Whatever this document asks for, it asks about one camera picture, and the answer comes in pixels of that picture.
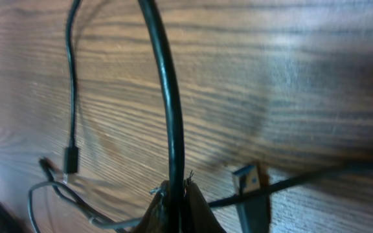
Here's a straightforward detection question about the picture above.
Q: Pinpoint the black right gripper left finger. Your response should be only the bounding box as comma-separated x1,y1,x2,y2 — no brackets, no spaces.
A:
132,181,170,233

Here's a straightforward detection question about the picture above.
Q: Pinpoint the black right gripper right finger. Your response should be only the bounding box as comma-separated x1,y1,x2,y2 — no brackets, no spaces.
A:
183,182,226,233

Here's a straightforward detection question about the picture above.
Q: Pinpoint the black thin usb cable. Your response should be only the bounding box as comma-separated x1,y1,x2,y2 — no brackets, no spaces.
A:
207,163,373,233

